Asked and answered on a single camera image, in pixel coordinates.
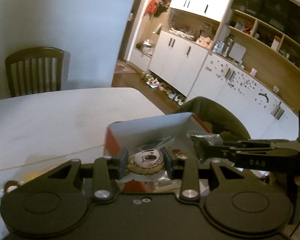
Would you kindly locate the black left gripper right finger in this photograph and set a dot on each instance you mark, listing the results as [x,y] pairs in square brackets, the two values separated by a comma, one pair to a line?
[185,170]

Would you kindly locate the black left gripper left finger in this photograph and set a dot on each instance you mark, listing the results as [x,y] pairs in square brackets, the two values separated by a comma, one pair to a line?
[106,171]

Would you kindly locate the dark foil packet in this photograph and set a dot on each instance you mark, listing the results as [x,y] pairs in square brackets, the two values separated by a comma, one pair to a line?
[202,141]

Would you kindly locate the red cardboard box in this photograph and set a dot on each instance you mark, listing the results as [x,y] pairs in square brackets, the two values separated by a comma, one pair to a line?
[168,131]

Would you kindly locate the white low fridge cabinet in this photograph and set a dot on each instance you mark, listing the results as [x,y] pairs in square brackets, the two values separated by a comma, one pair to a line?
[262,113]

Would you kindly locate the dark green jacket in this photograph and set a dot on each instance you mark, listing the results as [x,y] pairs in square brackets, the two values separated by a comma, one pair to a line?
[221,121]

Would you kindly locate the patterned floor rug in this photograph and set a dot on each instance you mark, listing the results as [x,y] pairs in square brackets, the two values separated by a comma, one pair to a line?
[122,68]

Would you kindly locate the dark wooden chair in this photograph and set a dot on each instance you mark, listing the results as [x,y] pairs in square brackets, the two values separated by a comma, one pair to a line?
[34,70]

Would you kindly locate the white tall cabinet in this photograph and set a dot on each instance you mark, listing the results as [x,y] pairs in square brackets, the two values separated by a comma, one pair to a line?
[173,38]

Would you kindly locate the wooden wall shelf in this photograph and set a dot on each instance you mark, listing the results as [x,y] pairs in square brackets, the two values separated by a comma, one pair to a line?
[270,32]

